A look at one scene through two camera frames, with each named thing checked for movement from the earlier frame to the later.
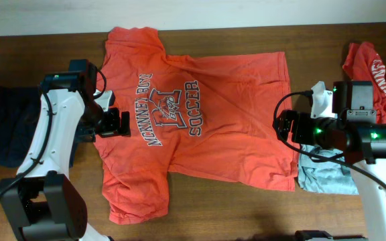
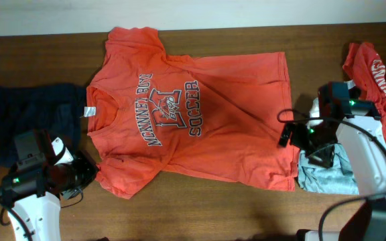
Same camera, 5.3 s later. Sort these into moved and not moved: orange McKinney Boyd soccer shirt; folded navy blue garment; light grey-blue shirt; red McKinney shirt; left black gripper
Moved: orange McKinney Boyd soccer shirt; left black gripper
Not moved: light grey-blue shirt; folded navy blue garment; red McKinney shirt
